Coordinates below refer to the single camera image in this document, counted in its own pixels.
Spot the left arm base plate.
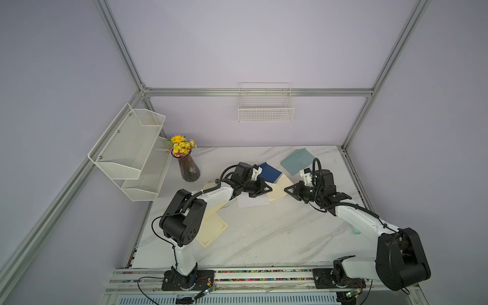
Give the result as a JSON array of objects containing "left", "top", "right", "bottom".
[{"left": 161, "top": 270, "right": 215, "bottom": 291}]

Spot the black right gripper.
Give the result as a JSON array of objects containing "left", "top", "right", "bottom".
[{"left": 284, "top": 181, "right": 323, "bottom": 203}]

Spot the pale yellow envelope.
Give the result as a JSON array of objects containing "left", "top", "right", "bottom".
[{"left": 200, "top": 183, "right": 233, "bottom": 220}]

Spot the aluminium mounting rail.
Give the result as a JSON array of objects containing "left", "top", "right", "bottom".
[{"left": 101, "top": 266, "right": 428, "bottom": 304}]

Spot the cream lined letter paper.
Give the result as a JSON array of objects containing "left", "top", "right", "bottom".
[{"left": 196, "top": 213, "right": 228, "bottom": 248}]

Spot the light teal envelope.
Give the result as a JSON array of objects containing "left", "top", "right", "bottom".
[{"left": 280, "top": 149, "right": 315, "bottom": 175}]

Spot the dark blue envelope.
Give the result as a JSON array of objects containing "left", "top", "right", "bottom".
[{"left": 259, "top": 163, "right": 282, "bottom": 184}]

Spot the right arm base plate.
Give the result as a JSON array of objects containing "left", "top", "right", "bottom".
[{"left": 312, "top": 268, "right": 367, "bottom": 289}]

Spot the yellow flower bouquet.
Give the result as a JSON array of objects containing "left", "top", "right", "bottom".
[{"left": 165, "top": 135, "right": 197, "bottom": 158}]

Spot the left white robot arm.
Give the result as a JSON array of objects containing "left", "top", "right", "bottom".
[{"left": 156, "top": 162, "right": 272, "bottom": 285}]

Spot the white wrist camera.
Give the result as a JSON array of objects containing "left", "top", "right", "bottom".
[
  {"left": 299, "top": 168, "right": 313, "bottom": 186},
  {"left": 250, "top": 166, "right": 263, "bottom": 181}
]

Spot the peach lined letter paper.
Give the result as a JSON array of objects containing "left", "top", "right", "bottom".
[{"left": 267, "top": 174, "right": 294, "bottom": 202}]

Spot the purple ribbed glass vase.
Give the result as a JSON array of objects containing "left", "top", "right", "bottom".
[{"left": 178, "top": 155, "right": 200, "bottom": 182}]

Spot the white wire wall basket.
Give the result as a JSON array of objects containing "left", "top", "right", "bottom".
[{"left": 238, "top": 82, "right": 295, "bottom": 123}]

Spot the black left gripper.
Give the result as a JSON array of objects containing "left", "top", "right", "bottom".
[{"left": 241, "top": 176, "right": 272, "bottom": 198}]

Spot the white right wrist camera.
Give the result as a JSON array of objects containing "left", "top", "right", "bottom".
[{"left": 299, "top": 168, "right": 313, "bottom": 186}]

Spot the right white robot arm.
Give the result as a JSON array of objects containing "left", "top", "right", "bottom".
[{"left": 284, "top": 169, "right": 432, "bottom": 291}]

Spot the white sheet of paper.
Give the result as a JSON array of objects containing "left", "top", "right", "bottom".
[{"left": 236, "top": 194, "right": 270, "bottom": 208}]

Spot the white mesh two-tier shelf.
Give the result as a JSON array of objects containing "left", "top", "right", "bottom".
[{"left": 88, "top": 104, "right": 171, "bottom": 202}]

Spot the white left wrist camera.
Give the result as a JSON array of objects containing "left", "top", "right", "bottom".
[{"left": 250, "top": 166, "right": 263, "bottom": 181}]

